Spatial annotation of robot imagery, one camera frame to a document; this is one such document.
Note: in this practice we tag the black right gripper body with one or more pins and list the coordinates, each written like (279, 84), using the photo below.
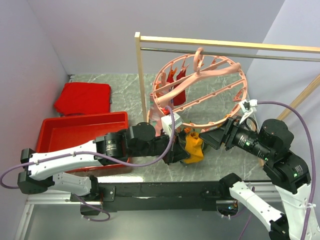
(233, 127)

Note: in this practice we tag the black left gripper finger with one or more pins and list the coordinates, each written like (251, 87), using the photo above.
(181, 137)
(176, 154)

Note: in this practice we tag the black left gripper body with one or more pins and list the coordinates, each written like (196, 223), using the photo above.
(159, 145)

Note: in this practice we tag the mustard yellow sock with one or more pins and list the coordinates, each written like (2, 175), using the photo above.
(194, 147)

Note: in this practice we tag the pink round clip hanger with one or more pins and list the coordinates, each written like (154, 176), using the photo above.
(163, 92)

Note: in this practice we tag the olive green sock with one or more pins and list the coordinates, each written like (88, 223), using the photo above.
(188, 130)

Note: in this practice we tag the pink patterned sock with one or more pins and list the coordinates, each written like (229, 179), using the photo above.
(155, 114)

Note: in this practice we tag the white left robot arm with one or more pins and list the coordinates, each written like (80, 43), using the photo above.
(50, 170)

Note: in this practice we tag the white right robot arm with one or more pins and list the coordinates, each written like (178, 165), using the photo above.
(288, 172)

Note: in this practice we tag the dark red sock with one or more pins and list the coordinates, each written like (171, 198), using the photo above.
(181, 97)

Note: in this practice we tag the folded red cloth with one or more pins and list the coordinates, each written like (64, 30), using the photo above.
(84, 98)

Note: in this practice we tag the red plastic bin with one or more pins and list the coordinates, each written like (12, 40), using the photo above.
(70, 131)

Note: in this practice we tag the wooden clothes rack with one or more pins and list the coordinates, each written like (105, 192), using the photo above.
(138, 38)

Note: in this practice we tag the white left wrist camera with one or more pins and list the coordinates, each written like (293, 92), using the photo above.
(168, 124)

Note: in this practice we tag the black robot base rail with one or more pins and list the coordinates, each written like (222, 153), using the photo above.
(147, 196)

